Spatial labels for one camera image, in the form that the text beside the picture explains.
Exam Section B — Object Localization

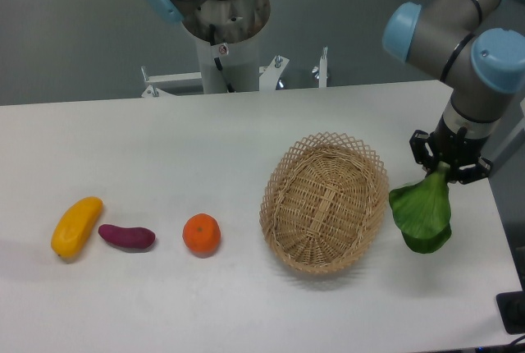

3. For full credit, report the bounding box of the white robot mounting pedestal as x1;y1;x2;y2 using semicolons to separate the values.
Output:
139;36;331;99

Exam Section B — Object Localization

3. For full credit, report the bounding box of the black device at table edge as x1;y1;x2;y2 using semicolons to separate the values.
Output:
496;291;524;335

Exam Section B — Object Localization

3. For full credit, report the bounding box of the orange tangerine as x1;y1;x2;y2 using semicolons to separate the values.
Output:
182;213;221;257

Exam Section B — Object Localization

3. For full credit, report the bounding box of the yellow mango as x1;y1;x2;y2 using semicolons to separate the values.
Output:
50;196;103;260

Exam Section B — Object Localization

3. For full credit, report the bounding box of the woven wicker basket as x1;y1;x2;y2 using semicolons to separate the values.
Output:
259;132;389;275

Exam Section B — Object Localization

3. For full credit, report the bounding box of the purple sweet potato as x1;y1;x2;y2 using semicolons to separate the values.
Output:
98;224;156;251

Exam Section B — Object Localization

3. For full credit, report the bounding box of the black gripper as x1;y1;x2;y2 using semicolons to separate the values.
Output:
409;117;493;185

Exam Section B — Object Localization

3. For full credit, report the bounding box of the green leafy vegetable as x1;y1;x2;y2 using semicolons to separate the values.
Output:
389;162;452;254

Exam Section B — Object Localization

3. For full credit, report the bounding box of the grey blue-capped robot arm right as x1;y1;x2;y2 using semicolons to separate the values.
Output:
382;0;524;184

